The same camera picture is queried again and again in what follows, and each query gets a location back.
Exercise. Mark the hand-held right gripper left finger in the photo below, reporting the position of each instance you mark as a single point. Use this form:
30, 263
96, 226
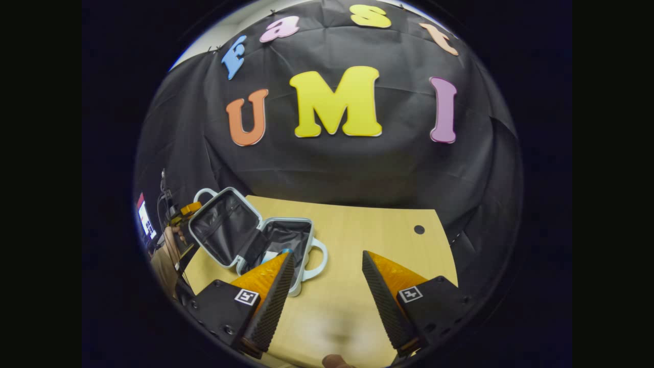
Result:
273, 306

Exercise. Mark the computer monitor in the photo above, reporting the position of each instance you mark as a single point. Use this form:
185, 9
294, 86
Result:
145, 219

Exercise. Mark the pale blue skincare tube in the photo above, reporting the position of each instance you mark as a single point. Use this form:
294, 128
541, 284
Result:
271, 255

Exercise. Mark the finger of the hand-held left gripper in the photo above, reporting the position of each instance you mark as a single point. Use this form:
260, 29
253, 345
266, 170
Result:
191, 207

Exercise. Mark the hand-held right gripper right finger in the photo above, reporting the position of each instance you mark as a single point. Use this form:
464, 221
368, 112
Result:
388, 306

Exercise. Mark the black backdrop cloth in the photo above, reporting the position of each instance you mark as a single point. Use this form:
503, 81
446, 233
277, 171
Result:
332, 168

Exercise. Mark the grey metal stand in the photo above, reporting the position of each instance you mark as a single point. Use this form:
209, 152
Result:
163, 184

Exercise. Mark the light blue suitcase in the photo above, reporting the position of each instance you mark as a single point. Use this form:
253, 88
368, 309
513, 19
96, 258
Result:
225, 225

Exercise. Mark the round black table grommet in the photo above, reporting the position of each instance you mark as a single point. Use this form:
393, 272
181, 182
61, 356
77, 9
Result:
419, 229

